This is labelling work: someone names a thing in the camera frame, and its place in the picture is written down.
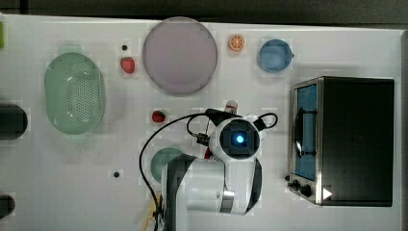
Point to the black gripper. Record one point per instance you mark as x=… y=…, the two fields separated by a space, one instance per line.
x=218 y=117

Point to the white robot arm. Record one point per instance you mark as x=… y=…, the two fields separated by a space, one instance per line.
x=231 y=183

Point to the purple round plate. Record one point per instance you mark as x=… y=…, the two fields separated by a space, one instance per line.
x=180 y=55

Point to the small red toy strawberry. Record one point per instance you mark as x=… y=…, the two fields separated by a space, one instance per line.
x=158 y=116

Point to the green cup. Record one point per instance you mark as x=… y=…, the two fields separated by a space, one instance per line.
x=160 y=159

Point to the orange slice toy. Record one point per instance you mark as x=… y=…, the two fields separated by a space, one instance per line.
x=236 y=42

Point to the blue cup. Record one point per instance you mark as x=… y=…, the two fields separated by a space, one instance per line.
x=275 y=55

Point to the yellow toy banana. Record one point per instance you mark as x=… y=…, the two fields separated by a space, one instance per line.
x=154 y=220

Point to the large red toy strawberry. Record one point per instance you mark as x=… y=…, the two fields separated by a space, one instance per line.
x=128 y=65

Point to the silver black toaster oven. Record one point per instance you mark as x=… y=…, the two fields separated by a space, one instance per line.
x=342 y=137

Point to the green perforated colander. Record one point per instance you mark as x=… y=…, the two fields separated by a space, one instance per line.
x=74 y=92

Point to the black frying pan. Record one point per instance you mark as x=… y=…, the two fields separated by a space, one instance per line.
x=13 y=122

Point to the grey object at edge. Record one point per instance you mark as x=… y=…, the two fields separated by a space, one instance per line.
x=7 y=205

